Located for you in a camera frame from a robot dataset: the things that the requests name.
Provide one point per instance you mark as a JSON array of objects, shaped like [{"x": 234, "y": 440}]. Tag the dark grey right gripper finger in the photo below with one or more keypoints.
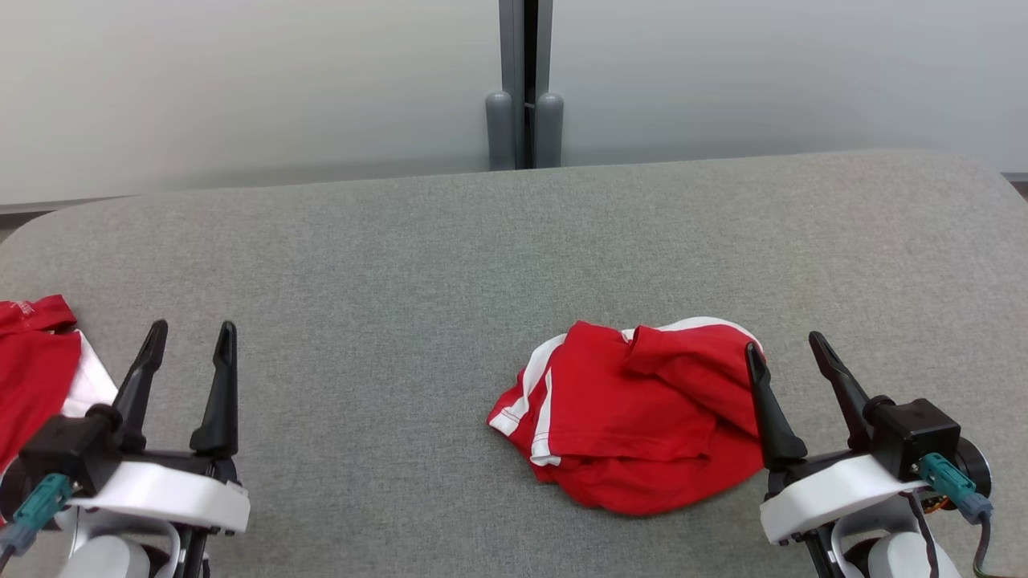
[
  {"x": 851, "y": 397},
  {"x": 775, "y": 425}
]

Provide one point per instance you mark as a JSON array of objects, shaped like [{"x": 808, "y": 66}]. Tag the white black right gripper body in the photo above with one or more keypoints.
[{"x": 827, "y": 494}]

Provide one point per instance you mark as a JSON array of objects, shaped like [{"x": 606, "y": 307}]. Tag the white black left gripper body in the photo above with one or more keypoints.
[{"x": 161, "y": 494}]

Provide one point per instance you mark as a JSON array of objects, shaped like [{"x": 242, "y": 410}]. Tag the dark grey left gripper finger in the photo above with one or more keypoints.
[
  {"x": 140, "y": 385},
  {"x": 221, "y": 401}
]

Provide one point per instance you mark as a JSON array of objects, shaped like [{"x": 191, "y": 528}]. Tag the red and white shirt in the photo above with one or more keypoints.
[{"x": 32, "y": 377}]

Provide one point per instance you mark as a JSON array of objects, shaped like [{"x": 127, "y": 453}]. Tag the red shorts with 23 print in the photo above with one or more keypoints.
[{"x": 634, "y": 417}]

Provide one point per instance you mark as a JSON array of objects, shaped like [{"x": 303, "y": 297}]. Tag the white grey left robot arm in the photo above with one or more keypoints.
[{"x": 104, "y": 558}]

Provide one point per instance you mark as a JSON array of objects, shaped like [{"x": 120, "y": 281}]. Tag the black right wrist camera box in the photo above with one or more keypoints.
[{"x": 915, "y": 433}]

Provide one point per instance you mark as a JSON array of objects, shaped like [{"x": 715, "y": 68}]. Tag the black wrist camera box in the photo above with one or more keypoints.
[
  {"x": 915, "y": 433},
  {"x": 68, "y": 449}
]

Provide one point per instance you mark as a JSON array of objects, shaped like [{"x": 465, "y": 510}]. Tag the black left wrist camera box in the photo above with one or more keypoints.
[{"x": 68, "y": 449}]

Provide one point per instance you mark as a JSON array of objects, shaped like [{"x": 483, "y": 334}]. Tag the teal left camera connector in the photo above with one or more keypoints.
[{"x": 40, "y": 502}]

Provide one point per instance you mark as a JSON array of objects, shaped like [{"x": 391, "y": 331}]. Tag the teal camera connector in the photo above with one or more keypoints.
[
  {"x": 40, "y": 502},
  {"x": 952, "y": 482}
]

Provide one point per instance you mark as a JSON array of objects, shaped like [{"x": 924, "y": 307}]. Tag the teal right camera connector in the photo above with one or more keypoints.
[{"x": 952, "y": 482}]

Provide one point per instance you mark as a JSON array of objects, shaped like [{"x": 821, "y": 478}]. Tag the grey partition base rail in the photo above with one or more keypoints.
[{"x": 56, "y": 205}]

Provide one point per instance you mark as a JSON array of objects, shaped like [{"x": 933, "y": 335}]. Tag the grey cylindrical post foot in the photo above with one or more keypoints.
[
  {"x": 549, "y": 128},
  {"x": 499, "y": 132}
]

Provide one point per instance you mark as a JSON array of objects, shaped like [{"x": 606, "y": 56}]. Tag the grey metal partition post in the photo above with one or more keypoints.
[{"x": 525, "y": 48}]

